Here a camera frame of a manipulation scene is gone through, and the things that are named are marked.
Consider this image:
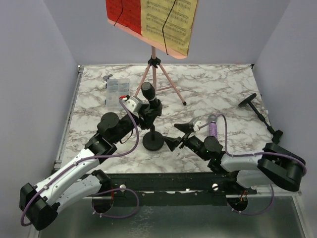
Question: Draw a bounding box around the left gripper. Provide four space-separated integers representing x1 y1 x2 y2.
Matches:
113 104 159 143

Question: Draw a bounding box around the black microphone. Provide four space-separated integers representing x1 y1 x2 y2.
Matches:
141 82 161 110

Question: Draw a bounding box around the black microphone stand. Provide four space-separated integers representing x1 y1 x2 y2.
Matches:
238 93 283 144
142 105 164 151

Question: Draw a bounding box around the pink music stand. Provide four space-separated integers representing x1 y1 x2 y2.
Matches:
105 0 200 107

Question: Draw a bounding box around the purple glitter microphone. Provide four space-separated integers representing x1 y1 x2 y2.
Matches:
208 114 217 138

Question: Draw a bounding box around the yellow sheet music page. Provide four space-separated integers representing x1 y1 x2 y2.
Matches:
141 0 198 58

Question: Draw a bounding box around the red sheet music page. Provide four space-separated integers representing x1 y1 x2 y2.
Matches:
106 0 141 35

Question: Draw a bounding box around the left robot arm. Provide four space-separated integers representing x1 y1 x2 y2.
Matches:
19 99 162 231

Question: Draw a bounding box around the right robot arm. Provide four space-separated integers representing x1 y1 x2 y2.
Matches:
164 123 307 194

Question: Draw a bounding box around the clear plastic parts box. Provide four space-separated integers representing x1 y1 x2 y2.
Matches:
105 78 130 110

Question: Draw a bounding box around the white and grey small fitting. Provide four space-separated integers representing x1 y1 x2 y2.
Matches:
97 74 113 90

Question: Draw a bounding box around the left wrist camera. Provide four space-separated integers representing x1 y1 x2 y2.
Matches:
120 95 143 114

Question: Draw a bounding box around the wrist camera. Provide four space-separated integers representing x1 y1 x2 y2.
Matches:
189 118 202 132
120 95 143 114

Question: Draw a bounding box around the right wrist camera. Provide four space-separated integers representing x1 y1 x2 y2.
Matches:
189 118 202 132

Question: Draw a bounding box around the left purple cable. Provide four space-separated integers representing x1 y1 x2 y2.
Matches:
21 98 141 227

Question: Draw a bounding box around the aluminium frame rail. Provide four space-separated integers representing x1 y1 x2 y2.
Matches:
39 171 302 208

